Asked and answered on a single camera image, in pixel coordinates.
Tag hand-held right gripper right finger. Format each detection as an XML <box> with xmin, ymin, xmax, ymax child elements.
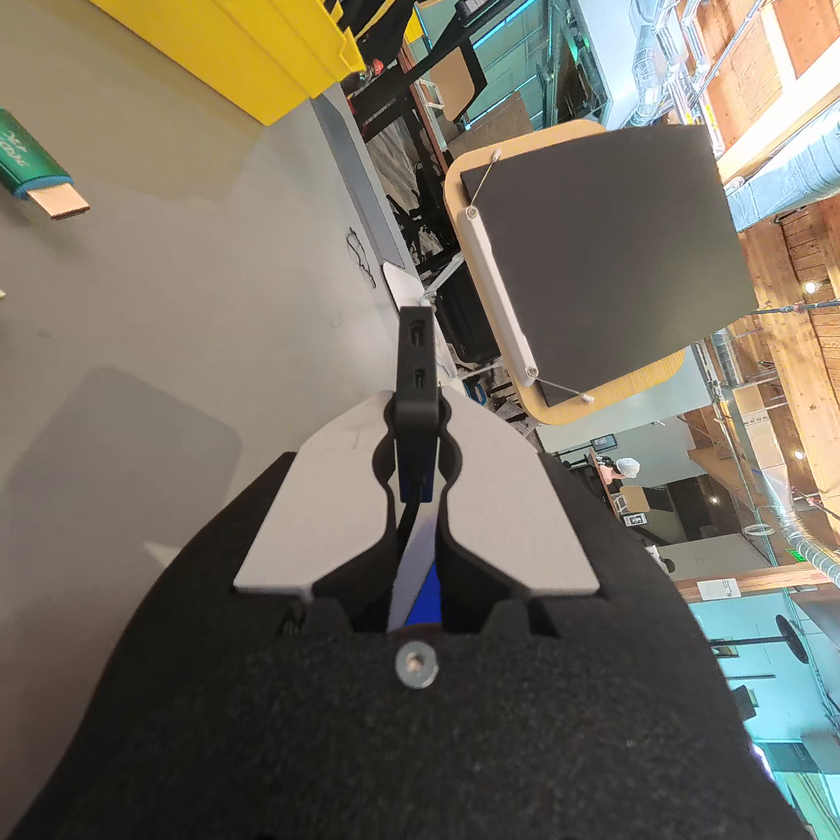
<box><xmin>436</xmin><ymin>390</ymin><xmax>602</xmax><ymax>634</ymax></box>

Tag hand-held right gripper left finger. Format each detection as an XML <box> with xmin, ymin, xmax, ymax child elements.
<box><xmin>233</xmin><ymin>390</ymin><xmax>401</xmax><ymax>634</ymax></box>

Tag blue storage bin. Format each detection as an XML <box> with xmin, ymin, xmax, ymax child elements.
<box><xmin>403</xmin><ymin>561</ymin><xmax>442</xmax><ymax>624</ymax></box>

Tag black video switch box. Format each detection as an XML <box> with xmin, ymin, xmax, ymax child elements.
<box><xmin>392</xmin><ymin>305</ymin><xmax>441</xmax><ymax>578</ymax></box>

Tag black braided cable green plugs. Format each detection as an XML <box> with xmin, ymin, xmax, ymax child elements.
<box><xmin>0</xmin><ymin>107</ymin><xmax>91</xmax><ymax>221</ymax></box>

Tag yellow storage bin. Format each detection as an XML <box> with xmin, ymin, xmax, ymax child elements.
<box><xmin>88</xmin><ymin>0</ymin><xmax>367</xmax><ymax>127</ymax></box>

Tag wooden board with dark panel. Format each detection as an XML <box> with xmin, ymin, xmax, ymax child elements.
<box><xmin>445</xmin><ymin>119</ymin><xmax>762</xmax><ymax>426</ymax></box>

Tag cardboard box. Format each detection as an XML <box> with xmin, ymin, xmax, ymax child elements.
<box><xmin>456</xmin><ymin>92</ymin><xmax>536</xmax><ymax>151</ymax></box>

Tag silver ventilation duct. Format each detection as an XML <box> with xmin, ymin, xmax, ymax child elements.
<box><xmin>725</xmin><ymin>125</ymin><xmax>840</xmax><ymax>232</ymax></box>

